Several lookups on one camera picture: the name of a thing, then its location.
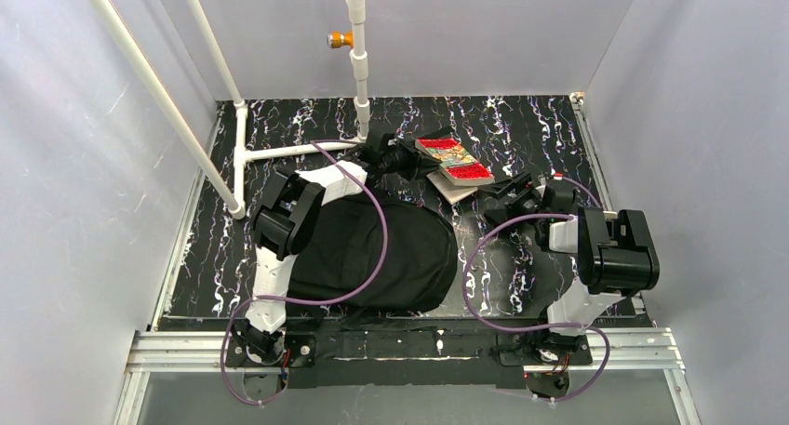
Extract red colourful cover book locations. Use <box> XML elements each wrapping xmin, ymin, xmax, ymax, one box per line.
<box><xmin>415</xmin><ymin>138</ymin><xmax>495</xmax><ymax>187</ymax></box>

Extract pink red cover book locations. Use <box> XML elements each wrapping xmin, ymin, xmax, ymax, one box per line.
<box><xmin>427</xmin><ymin>172</ymin><xmax>477</xmax><ymax>205</ymax></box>

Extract black student backpack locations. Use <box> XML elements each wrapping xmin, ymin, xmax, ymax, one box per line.
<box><xmin>288</xmin><ymin>178</ymin><xmax>458</xmax><ymax>312</ymax></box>

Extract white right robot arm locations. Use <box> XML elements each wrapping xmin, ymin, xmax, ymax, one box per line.
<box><xmin>479</xmin><ymin>173</ymin><xmax>660</xmax><ymax>352</ymax></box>

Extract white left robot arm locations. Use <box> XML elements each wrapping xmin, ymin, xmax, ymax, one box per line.
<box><xmin>230</xmin><ymin>134</ymin><xmax>458</xmax><ymax>364</ymax></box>

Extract orange knob on pipe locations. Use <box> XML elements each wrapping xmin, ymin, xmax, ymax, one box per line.
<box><xmin>327</xmin><ymin>31</ymin><xmax>354</xmax><ymax>49</ymax></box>

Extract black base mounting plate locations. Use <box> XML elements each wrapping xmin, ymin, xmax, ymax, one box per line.
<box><xmin>224</xmin><ymin>315</ymin><xmax>593</xmax><ymax>389</ymax></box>

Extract white PVC pipe frame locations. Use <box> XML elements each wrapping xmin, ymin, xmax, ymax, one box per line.
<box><xmin>74</xmin><ymin>0</ymin><xmax>373</xmax><ymax>220</ymax></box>

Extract aluminium rail frame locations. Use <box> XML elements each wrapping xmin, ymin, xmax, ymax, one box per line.
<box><xmin>114</xmin><ymin>92</ymin><xmax>704</xmax><ymax>425</ymax></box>

